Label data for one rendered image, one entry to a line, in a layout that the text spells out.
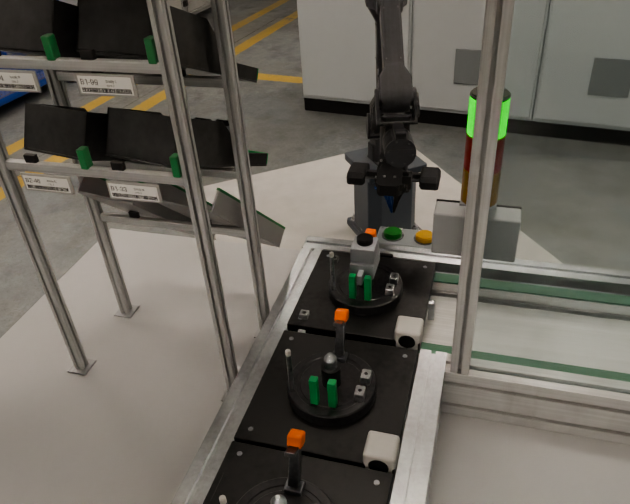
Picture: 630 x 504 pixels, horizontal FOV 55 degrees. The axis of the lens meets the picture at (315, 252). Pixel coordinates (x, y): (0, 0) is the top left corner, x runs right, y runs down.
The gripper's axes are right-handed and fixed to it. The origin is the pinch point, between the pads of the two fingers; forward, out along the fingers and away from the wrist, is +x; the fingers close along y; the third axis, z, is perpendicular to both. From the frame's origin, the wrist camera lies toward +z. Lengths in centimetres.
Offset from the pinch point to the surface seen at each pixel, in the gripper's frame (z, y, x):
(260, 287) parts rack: 25.6, -21.5, 7.0
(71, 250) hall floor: -103, -180, 106
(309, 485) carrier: 65, -1, 7
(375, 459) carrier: 59, 7, 7
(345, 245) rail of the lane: 4.7, -9.5, 10.0
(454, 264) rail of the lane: 7.9, 13.8, 9.9
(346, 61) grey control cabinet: -291, -75, 66
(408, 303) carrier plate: 23.1, 6.4, 8.8
